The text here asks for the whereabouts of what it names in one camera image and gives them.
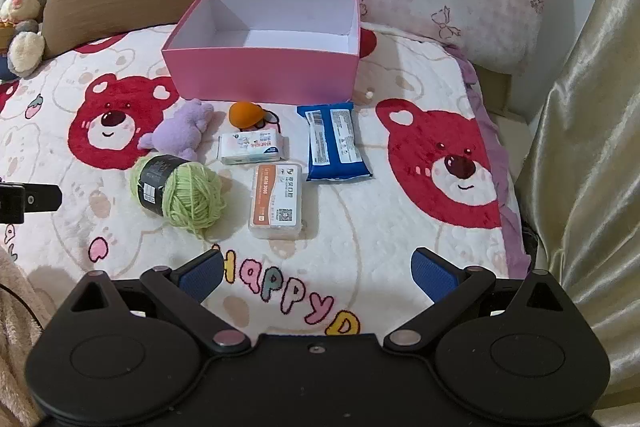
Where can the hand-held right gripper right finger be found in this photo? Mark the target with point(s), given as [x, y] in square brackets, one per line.
[432, 277]

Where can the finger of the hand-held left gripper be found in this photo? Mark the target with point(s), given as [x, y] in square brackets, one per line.
[40, 198]

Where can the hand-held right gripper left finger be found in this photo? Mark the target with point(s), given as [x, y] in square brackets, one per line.
[200, 277]

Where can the green yarn ball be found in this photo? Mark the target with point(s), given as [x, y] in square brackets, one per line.
[192, 197]

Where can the orange white plastic box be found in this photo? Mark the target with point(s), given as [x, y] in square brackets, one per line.
[275, 202]

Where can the white tissue pack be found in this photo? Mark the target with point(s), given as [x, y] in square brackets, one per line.
[252, 147]

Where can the purple plush toy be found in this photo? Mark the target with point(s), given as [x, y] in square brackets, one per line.
[180, 127]

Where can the blue wet wipes pack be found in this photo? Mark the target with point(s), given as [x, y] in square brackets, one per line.
[330, 142]

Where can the pink cardboard box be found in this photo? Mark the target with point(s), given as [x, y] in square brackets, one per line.
[250, 72]

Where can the red bear printed blanket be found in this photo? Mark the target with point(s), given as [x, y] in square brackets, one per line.
[350, 232]

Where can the beige fuzzy cloth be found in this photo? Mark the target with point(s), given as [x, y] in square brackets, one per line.
[15, 347]

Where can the golden curtain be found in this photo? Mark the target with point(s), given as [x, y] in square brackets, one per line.
[590, 157]

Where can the beige bed frame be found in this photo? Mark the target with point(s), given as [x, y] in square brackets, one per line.
[500, 94]

